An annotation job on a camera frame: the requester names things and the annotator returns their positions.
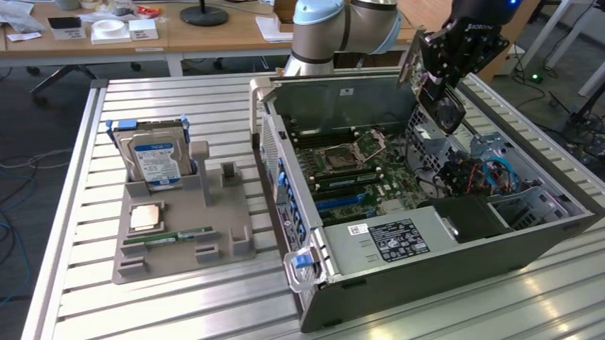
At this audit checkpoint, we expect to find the black wire bundle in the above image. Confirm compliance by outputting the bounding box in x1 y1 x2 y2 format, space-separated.
436 159 492 196

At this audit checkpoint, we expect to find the flat white box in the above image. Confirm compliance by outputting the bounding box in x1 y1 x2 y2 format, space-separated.
89 27 133 46

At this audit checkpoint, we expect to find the green motherboard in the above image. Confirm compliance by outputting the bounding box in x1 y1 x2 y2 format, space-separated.
285 123 425 225

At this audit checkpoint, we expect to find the long PCIe expansion slot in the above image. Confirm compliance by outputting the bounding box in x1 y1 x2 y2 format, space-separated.
315 196 367 210

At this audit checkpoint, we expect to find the black tripod stand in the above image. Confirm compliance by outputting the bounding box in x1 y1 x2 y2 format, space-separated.
548 63 605 157

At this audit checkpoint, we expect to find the white desk frame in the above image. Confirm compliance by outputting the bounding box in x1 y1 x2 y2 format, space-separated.
519 0 605 97

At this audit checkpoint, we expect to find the grey plastic parts rack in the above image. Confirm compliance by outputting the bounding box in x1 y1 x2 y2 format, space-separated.
112 140 258 286

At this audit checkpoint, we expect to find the wooden office desk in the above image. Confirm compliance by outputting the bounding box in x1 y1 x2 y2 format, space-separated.
160 0 428 77
0 2 182 77

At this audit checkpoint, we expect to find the black round lamp base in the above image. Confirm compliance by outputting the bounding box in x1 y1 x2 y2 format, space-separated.
178 0 229 27

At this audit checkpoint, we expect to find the hard disk with blue carrier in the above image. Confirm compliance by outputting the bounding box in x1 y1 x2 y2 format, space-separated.
104 115 192 192

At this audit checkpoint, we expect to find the white box with red button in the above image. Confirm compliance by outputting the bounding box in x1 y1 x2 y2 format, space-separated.
503 44 527 77

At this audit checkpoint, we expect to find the crumpled clear plastic bag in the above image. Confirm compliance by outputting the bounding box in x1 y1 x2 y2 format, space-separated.
0 1 46 33

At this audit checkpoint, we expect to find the white box with black lid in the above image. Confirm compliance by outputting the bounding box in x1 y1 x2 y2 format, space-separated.
46 16 88 41

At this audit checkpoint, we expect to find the clear case latch handle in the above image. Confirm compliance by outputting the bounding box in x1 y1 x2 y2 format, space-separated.
281 244 328 293

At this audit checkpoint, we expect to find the blue SATA wire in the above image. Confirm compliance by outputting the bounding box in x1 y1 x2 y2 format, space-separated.
480 155 520 196

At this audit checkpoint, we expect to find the grey power supply unit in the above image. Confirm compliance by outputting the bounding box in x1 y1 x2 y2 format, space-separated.
313 207 460 276

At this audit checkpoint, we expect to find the open grey PC case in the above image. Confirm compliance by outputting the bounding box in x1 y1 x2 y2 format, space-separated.
248 67 596 334

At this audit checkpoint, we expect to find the white floor cable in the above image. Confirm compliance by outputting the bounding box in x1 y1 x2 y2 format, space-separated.
0 148 69 169

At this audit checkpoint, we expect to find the blue floor cable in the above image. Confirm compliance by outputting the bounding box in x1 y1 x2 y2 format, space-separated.
0 169 34 306

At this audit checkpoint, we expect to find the silver chipset heatsink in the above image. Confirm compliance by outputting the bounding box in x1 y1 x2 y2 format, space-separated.
376 201 408 214

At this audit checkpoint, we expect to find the metal socket cover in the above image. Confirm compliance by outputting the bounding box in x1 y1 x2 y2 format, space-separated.
353 127 388 160

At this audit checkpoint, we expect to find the silver CPU chip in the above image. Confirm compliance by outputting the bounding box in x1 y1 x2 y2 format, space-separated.
129 204 160 232

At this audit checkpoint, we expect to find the brown cardboard box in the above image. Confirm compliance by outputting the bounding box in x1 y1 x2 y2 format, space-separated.
273 0 297 25

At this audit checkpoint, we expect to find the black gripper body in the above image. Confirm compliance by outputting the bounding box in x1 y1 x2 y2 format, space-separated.
441 0 542 72

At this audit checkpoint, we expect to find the white paper stack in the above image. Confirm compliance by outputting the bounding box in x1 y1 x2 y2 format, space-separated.
253 16 296 44

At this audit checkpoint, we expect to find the black graphics card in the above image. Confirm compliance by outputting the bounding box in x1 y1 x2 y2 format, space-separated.
395 25 467 135

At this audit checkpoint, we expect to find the tall metal disk bay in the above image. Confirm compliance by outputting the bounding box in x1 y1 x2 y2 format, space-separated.
405 102 474 171

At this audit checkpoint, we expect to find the white cube box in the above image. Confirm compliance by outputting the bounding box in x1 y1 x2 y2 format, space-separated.
128 19 160 42

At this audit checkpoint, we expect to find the black chair base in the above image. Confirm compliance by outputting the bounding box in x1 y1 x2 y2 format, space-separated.
26 62 142 104

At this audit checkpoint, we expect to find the white tape roll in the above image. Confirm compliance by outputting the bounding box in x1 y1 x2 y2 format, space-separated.
92 20 125 33

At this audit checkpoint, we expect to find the CPU socket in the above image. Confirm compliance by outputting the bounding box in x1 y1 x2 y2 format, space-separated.
320 144 363 174

